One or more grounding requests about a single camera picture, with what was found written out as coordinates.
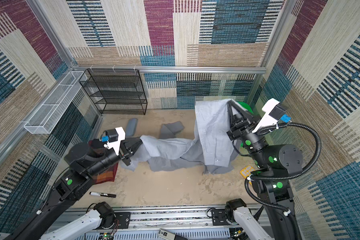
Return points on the maroon folded shirt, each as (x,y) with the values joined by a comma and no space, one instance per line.
(110,174)

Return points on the grey long sleeve shirt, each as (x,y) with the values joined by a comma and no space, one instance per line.
(210,148)

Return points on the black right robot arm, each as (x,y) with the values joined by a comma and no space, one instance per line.
(270,185)

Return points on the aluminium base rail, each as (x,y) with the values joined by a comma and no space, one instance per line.
(199,221)

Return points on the blue fabric glasses case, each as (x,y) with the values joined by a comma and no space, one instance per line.
(131,127)

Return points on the green plastic basket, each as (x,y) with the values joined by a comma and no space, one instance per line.
(246,107)

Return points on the black marker pen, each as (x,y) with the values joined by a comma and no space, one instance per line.
(107,195)

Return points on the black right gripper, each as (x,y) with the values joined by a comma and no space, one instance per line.
(239,126)

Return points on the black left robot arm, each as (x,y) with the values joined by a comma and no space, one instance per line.
(86,161)

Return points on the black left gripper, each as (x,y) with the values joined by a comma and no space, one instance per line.
(125,152)

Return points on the black wire mesh shelf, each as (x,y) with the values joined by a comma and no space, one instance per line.
(119,91)

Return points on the yellow calculator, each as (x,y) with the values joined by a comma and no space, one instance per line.
(246,171)

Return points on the white wire mesh basket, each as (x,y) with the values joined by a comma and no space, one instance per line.
(46,117)

